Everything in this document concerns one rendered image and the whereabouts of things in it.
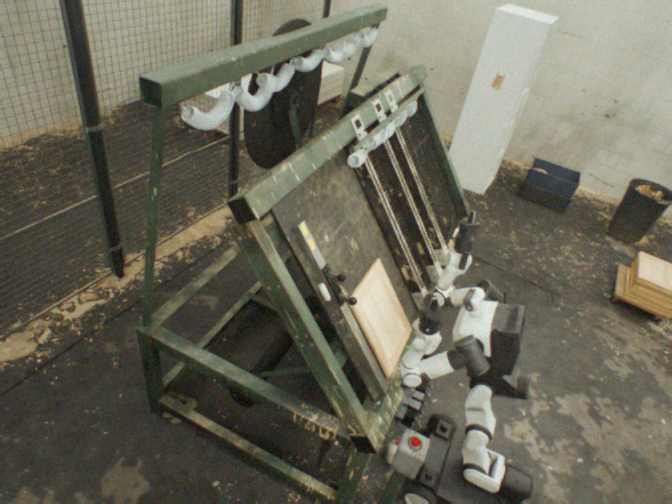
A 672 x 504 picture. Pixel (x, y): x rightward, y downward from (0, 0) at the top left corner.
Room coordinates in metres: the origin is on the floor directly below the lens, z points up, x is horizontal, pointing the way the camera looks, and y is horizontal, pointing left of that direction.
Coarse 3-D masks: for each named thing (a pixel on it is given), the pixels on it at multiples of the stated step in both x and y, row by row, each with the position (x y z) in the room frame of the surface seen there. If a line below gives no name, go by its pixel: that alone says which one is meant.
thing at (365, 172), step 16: (384, 128) 2.20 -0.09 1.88; (352, 144) 2.21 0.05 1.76; (368, 160) 2.22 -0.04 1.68; (368, 176) 2.17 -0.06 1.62; (368, 192) 2.16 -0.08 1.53; (384, 208) 2.13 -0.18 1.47; (384, 224) 2.12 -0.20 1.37; (400, 240) 2.10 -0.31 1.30; (400, 256) 2.08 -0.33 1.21; (416, 272) 2.09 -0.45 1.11; (416, 288) 2.04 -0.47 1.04; (416, 304) 2.03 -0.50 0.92
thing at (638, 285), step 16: (640, 256) 3.91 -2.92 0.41; (624, 272) 3.98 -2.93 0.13; (640, 272) 3.63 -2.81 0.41; (656, 272) 3.69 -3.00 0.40; (624, 288) 3.70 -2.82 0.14; (640, 288) 3.52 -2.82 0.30; (656, 288) 3.48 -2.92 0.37; (640, 304) 3.48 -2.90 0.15; (656, 304) 3.45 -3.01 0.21; (656, 320) 3.45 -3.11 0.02
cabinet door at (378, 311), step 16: (368, 272) 1.81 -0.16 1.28; (384, 272) 1.91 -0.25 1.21; (368, 288) 1.73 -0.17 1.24; (384, 288) 1.84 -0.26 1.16; (368, 304) 1.67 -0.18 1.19; (384, 304) 1.77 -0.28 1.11; (368, 320) 1.60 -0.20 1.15; (384, 320) 1.70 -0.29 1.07; (400, 320) 1.81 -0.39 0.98; (368, 336) 1.54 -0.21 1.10; (384, 336) 1.63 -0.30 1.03; (400, 336) 1.73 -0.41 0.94; (384, 352) 1.56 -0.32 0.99; (400, 352) 1.66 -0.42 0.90; (384, 368) 1.50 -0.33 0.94
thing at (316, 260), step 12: (300, 228) 1.55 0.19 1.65; (300, 240) 1.55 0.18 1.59; (312, 240) 1.57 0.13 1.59; (312, 252) 1.53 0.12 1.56; (312, 264) 1.53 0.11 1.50; (324, 264) 1.55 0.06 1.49; (336, 300) 1.48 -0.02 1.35; (336, 312) 1.48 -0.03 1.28; (348, 312) 1.50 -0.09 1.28; (348, 324) 1.46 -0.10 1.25; (360, 336) 1.47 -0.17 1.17; (360, 348) 1.43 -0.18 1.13; (372, 360) 1.44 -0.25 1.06; (372, 372) 1.41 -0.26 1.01; (384, 384) 1.41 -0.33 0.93
